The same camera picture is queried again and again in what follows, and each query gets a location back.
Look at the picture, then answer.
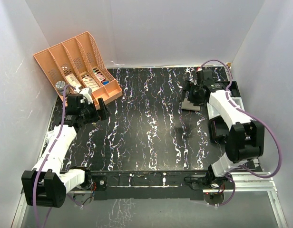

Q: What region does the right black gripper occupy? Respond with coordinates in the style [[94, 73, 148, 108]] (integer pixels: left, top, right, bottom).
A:
[[179, 80, 206, 106]]

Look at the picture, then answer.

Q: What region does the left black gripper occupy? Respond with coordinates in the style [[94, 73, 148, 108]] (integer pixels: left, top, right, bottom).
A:
[[79, 98, 110, 124]]

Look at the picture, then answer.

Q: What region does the grey leather card holder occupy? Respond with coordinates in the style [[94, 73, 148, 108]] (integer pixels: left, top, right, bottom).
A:
[[180, 98, 200, 112]]

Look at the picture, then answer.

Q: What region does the black and white tray set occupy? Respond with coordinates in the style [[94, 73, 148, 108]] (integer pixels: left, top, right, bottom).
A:
[[206, 81, 244, 144]]

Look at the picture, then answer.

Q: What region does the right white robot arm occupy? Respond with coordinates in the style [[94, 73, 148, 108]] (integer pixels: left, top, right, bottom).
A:
[[180, 68, 264, 189]]

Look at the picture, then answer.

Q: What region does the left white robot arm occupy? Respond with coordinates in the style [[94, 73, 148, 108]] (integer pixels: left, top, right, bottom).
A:
[[21, 88, 109, 208]]

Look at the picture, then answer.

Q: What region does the white label cards stack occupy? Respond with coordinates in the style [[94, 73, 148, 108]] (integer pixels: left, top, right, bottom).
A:
[[82, 74, 100, 92]]

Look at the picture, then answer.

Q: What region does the small pink white packet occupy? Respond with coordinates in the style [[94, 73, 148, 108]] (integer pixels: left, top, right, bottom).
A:
[[93, 69, 106, 83]]

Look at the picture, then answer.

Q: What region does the white pink box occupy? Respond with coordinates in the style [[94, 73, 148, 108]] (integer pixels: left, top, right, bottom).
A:
[[65, 74, 82, 90]]

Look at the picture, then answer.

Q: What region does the small round patterned tin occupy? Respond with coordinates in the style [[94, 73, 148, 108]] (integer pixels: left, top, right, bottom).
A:
[[55, 80, 66, 94]]

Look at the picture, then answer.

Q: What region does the orange plastic desk organizer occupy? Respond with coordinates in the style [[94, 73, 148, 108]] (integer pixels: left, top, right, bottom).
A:
[[33, 31, 122, 109]]

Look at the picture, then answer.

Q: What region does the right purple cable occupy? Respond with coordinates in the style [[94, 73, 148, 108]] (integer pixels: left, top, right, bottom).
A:
[[200, 59, 283, 207]]

